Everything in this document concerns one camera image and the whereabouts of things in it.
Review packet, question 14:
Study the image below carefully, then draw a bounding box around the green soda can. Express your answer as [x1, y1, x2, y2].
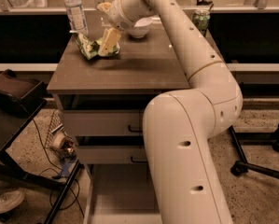
[192, 9, 210, 35]

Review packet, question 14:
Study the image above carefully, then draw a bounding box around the bottom open grey drawer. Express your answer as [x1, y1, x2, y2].
[82, 163, 162, 224]

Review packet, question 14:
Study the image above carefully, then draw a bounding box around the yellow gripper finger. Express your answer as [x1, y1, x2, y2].
[98, 28, 121, 57]
[97, 2, 111, 14]

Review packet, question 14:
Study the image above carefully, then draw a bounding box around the grey drawer cabinet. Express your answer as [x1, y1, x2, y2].
[47, 9, 224, 224]

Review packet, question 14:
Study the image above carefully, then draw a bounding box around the wire basket with clutter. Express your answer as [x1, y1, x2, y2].
[45, 110, 76, 160]

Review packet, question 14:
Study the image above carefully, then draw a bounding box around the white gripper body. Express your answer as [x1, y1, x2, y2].
[108, 0, 134, 31]

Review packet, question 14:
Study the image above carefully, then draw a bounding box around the black office chair base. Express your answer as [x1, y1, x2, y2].
[227, 112, 279, 224]

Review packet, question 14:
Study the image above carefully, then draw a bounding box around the lower grey drawer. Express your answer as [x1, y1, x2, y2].
[75, 146, 147, 164]

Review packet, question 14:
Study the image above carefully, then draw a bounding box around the green jalapeno chip bag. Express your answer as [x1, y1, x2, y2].
[71, 31, 119, 60]

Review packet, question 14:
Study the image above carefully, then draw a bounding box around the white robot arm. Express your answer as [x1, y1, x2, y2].
[98, 0, 243, 224]

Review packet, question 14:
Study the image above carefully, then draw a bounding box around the white ceramic bowl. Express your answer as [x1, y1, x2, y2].
[127, 17, 153, 38]

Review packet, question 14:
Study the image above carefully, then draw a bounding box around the black cable on floor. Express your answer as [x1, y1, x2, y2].
[21, 105, 85, 218]

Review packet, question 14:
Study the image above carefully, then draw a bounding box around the upper grey drawer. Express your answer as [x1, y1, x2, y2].
[59, 110, 142, 136]

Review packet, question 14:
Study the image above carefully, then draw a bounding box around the white shoe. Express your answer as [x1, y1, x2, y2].
[0, 190, 24, 214]

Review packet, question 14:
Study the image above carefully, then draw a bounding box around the clear blue plastic bottle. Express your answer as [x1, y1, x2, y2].
[64, 0, 89, 35]

